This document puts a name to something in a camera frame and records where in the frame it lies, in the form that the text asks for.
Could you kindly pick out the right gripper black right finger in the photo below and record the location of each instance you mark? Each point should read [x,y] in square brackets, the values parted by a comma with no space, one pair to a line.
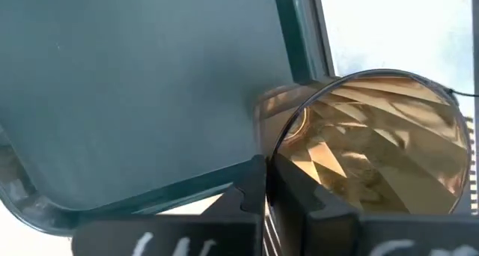
[337,233]

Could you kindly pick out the dark green serving tray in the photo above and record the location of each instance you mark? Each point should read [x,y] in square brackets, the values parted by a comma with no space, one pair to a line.
[149,80]

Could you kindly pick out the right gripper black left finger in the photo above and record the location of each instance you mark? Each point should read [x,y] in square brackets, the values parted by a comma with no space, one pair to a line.
[232,226]

